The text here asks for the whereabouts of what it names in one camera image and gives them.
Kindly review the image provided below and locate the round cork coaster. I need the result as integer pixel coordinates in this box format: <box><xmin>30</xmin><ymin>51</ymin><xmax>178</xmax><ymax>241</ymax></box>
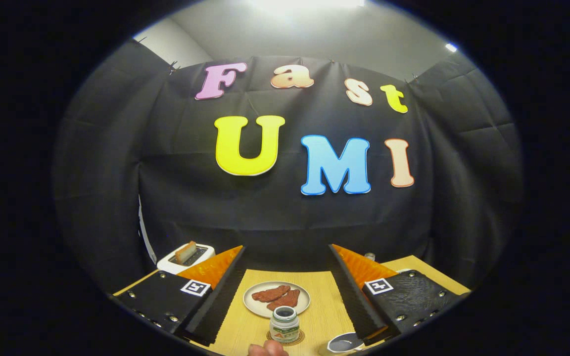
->
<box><xmin>266</xmin><ymin>329</ymin><xmax>305</xmax><ymax>346</ymax></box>

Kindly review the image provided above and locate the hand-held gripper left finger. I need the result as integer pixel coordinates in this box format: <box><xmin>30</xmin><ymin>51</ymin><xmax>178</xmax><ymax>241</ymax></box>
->
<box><xmin>112</xmin><ymin>245</ymin><xmax>247</xmax><ymax>347</ymax></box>

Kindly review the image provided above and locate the red meat slice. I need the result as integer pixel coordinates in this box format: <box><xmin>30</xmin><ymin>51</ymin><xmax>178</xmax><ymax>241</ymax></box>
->
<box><xmin>267</xmin><ymin>289</ymin><xmax>301</xmax><ymax>311</ymax></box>
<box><xmin>251</xmin><ymin>285</ymin><xmax>291</xmax><ymax>303</ymax></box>

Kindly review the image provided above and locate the white juice bottle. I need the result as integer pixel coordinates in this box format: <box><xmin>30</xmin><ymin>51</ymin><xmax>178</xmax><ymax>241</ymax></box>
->
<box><xmin>269</xmin><ymin>306</ymin><xmax>300</xmax><ymax>344</ymax></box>

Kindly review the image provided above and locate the wooden table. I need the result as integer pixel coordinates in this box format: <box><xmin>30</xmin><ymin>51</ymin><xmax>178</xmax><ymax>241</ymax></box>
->
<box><xmin>114</xmin><ymin>255</ymin><xmax>471</xmax><ymax>356</ymax></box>

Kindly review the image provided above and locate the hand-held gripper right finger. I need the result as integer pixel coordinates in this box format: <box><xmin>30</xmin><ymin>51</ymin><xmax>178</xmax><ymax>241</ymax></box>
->
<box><xmin>327</xmin><ymin>243</ymin><xmax>471</xmax><ymax>347</ymax></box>

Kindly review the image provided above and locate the white toaster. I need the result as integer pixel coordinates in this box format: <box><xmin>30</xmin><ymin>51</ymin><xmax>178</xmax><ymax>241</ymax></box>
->
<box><xmin>157</xmin><ymin>242</ymin><xmax>215</xmax><ymax>275</ymax></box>

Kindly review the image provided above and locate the round beige plate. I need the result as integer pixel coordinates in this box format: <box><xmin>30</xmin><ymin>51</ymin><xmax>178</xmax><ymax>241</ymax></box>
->
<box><xmin>243</xmin><ymin>281</ymin><xmax>311</xmax><ymax>318</ymax></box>

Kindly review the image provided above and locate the black backdrop cloth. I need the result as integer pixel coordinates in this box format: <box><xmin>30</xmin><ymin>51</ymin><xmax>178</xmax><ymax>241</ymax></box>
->
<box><xmin>52</xmin><ymin>40</ymin><xmax>523</xmax><ymax>292</ymax></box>

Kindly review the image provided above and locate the white cup with wooden handle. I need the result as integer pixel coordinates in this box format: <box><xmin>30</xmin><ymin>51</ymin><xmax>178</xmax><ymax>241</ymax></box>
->
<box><xmin>318</xmin><ymin>332</ymin><xmax>365</xmax><ymax>356</ymax></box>

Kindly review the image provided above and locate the toast slice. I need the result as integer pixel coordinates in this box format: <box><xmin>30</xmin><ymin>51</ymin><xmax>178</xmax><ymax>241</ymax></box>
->
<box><xmin>175</xmin><ymin>241</ymin><xmax>197</xmax><ymax>264</ymax></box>

